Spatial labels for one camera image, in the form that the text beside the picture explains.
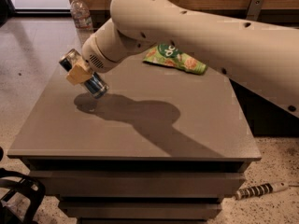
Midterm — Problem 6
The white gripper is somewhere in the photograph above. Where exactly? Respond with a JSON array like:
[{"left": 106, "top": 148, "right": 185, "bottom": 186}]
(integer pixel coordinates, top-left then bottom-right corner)
[{"left": 66, "top": 34, "right": 118, "bottom": 85}]

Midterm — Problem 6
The Red Bull can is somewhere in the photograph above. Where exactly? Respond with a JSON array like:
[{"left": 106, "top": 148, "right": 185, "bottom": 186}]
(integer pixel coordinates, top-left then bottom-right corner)
[{"left": 59, "top": 49, "right": 108, "bottom": 99}]

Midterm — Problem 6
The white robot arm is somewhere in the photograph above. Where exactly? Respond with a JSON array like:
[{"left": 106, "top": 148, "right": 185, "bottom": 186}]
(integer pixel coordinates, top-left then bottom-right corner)
[{"left": 60, "top": 0, "right": 299, "bottom": 117}]

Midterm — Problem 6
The clear plastic water bottle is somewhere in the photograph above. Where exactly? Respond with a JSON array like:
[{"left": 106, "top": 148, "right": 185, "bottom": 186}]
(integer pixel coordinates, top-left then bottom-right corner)
[{"left": 70, "top": 0, "right": 93, "bottom": 30}]

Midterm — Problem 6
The green snack chip bag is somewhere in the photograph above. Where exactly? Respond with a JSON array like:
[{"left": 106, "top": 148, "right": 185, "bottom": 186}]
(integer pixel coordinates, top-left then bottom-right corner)
[{"left": 144, "top": 44, "right": 207, "bottom": 75}]

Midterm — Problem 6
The grey drawer cabinet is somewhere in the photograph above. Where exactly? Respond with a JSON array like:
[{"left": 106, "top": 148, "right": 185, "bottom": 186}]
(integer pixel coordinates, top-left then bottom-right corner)
[{"left": 8, "top": 57, "right": 261, "bottom": 224}]

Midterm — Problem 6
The black chair base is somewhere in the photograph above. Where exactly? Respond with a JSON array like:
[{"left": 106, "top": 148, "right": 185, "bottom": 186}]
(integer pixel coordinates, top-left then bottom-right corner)
[{"left": 0, "top": 147, "right": 47, "bottom": 224}]

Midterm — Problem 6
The white power strip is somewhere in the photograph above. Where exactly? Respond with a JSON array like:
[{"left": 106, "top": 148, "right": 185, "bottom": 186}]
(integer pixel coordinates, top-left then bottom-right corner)
[{"left": 235, "top": 182, "right": 289, "bottom": 200}]

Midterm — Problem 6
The right metal wall bracket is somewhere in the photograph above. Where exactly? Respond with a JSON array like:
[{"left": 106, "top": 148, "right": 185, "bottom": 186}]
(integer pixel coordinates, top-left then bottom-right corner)
[{"left": 246, "top": 0, "right": 264, "bottom": 21}]

